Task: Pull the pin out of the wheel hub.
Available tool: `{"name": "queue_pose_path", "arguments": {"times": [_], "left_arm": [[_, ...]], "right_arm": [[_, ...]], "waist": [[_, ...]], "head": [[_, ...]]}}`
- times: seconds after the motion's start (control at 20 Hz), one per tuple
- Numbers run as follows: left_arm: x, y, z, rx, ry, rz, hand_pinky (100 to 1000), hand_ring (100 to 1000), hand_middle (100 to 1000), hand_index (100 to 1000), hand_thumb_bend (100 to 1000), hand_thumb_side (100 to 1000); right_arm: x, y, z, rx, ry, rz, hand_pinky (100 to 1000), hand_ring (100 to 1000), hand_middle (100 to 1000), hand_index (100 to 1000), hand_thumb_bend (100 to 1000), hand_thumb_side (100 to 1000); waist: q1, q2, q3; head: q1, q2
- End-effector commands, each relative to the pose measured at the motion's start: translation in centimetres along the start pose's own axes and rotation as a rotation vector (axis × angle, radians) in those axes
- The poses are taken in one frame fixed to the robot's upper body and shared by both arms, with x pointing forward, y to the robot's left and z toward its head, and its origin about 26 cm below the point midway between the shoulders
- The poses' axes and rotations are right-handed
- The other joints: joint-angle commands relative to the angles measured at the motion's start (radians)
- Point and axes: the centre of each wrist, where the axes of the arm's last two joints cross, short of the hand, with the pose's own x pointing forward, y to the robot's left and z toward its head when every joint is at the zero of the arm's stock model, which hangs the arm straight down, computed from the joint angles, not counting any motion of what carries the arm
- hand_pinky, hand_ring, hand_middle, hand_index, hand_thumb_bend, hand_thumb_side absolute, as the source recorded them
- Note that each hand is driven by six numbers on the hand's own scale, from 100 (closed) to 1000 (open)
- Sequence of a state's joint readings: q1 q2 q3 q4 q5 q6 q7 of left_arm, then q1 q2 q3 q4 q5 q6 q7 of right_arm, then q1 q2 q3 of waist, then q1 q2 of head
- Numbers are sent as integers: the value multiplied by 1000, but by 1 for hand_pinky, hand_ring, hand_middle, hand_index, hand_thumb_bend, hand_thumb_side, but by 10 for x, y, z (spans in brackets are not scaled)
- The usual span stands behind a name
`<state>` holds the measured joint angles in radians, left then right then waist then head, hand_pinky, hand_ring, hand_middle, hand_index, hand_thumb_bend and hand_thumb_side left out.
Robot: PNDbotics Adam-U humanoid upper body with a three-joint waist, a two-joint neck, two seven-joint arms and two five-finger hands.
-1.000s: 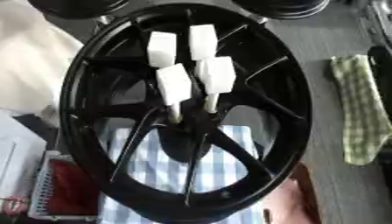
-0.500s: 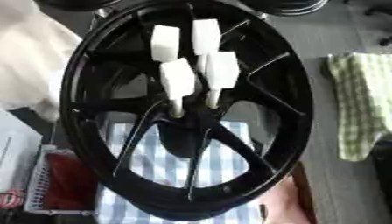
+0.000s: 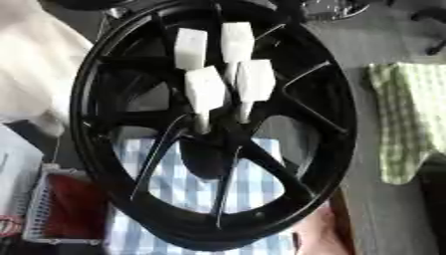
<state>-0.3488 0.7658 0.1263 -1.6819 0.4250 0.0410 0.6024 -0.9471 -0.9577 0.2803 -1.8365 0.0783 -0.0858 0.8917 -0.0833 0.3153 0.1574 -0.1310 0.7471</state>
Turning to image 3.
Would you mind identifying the white pin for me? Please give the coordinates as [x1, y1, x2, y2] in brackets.
[233, 59, 278, 125]
[182, 65, 229, 135]
[172, 27, 209, 72]
[219, 21, 257, 87]

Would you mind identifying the black spoked wheel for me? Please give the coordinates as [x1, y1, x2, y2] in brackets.
[68, 0, 359, 252]

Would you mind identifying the person's hand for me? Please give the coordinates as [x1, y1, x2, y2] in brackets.
[291, 200, 350, 255]

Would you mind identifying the green white checked cloth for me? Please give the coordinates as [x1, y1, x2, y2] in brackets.
[363, 61, 446, 186]

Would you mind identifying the person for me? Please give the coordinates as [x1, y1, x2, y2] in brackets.
[0, 0, 97, 138]

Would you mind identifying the black office chair base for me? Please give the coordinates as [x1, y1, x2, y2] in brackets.
[409, 6, 446, 57]

